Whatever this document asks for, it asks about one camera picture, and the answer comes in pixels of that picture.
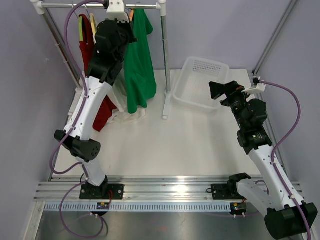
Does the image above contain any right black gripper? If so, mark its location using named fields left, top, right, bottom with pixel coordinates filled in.
left=209, top=81, right=254, bottom=130

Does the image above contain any green t shirt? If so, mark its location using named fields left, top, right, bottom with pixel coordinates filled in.
left=124, top=9, right=157, bottom=114

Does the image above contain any orange hanger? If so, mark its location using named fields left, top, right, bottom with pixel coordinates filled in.
left=125, top=8, right=135, bottom=22

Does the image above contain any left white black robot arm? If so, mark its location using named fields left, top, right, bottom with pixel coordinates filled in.
left=54, top=19, right=137, bottom=200

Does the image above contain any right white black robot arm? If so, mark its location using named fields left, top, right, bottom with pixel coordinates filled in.
left=209, top=79, right=318, bottom=240

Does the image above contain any white t shirt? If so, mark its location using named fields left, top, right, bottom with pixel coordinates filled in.
left=86, top=19, right=137, bottom=121

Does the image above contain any red t shirt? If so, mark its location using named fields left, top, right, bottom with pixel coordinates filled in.
left=79, top=14, right=117, bottom=132

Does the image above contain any yellow hanger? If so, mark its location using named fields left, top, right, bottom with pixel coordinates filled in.
left=85, top=4, right=97, bottom=37

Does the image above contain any green hanger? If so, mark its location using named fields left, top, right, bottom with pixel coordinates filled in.
left=73, top=11, right=84, bottom=42

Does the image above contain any white plastic basket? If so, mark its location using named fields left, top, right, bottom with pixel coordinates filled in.
left=173, top=56, right=230, bottom=113

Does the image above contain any metal clothes rack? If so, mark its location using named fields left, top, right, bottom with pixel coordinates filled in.
left=31, top=0, right=172, bottom=120

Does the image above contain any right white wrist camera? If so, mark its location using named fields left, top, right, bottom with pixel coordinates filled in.
left=242, top=76, right=267, bottom=95

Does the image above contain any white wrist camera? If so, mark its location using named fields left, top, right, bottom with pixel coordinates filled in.
left=242, top=76, right=267, bottom=95
left=103, top=0, right=130, bottom=23

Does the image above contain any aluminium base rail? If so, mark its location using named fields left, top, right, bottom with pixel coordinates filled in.
left=33, top=176, right=239, bottom=213

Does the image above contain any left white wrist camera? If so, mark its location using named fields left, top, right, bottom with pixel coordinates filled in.
left=103, top=0, right=130, bottom=23

